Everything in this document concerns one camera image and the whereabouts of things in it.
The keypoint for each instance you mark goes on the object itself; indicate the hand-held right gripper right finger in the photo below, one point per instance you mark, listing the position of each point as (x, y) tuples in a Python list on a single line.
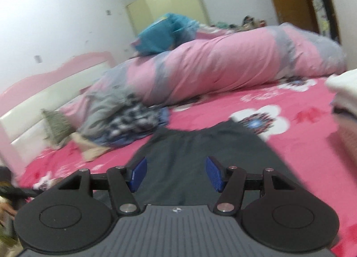
[(214, 174)]

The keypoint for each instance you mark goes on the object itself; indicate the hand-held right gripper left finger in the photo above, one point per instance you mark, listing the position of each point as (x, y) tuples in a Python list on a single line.
[(139, 173)]

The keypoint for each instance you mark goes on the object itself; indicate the dark grey pants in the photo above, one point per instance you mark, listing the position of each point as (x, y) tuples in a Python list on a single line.
[(181, 148)]

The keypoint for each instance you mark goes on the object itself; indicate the black white plaid shirt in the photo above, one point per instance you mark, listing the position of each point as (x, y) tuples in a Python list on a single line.
[(131, 123)]

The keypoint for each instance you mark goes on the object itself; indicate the beige cloth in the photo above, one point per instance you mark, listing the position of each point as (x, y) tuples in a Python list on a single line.
[(92, 151)]

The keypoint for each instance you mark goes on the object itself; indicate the pink floral bed sheet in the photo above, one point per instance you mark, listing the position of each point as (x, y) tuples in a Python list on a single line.
[(292, 140)]

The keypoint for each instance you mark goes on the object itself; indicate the green patterned pillow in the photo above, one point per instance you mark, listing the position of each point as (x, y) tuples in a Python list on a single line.
[(57, 126)]

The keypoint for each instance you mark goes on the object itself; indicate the pink grey duvet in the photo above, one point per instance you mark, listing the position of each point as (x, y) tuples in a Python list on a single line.
[(223, 61)]

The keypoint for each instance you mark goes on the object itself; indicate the pink white headboard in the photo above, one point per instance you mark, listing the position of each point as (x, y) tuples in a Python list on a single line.
[(41, 95)]

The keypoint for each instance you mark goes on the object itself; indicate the black folded garment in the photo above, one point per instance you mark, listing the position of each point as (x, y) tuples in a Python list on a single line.
[(345, 112)]

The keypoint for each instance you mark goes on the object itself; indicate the white folded towel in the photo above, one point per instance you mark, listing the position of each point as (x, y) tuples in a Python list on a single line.
[(344, 84)]

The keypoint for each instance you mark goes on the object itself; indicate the pale yellow wardrobe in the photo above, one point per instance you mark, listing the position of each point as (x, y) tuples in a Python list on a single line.
[(181, 0)]

